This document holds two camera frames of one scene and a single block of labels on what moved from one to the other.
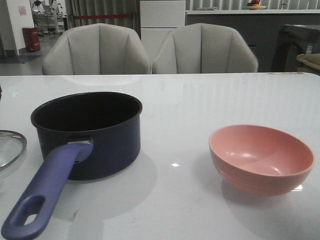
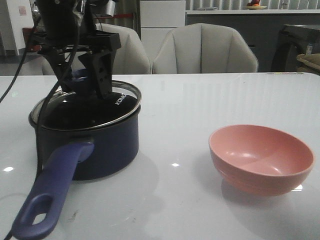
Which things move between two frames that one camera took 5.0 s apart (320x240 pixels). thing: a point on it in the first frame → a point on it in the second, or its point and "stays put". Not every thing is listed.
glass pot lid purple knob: (8, 132) → (78, 106)
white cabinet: (157, 18) stays put
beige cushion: (308, 62) stays put
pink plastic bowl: (260, 160) stays put
